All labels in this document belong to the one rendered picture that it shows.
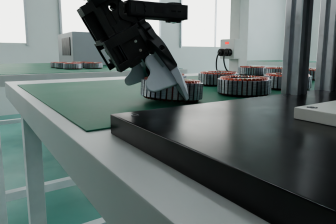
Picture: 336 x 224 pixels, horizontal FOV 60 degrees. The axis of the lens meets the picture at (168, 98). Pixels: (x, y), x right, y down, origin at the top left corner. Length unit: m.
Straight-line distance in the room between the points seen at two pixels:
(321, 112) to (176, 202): 0.18
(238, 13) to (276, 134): 1.17
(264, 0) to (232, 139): 7.22
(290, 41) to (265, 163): 0.35
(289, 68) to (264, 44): 6.86
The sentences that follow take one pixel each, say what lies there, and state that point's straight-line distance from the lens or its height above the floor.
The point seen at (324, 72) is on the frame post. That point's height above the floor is 0.80.
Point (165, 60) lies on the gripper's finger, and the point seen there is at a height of 0.82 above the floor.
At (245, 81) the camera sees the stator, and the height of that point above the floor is 0.78.
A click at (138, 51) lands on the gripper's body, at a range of 0.47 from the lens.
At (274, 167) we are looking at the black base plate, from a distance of 0.18.
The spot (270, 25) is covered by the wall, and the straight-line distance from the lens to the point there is 7.54.
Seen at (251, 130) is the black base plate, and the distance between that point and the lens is 0.26.
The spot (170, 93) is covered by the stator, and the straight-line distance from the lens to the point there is 0.47.
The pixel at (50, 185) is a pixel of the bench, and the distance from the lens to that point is 1.62.
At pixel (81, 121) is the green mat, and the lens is 0.39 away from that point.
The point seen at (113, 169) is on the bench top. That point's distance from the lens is 0.23.
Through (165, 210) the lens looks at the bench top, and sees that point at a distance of 0.17.
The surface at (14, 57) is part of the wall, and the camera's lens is 4.60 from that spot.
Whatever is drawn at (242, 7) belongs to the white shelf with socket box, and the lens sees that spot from 1.41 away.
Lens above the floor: 0.83
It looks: 8 degrees down
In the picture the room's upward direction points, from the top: straight up
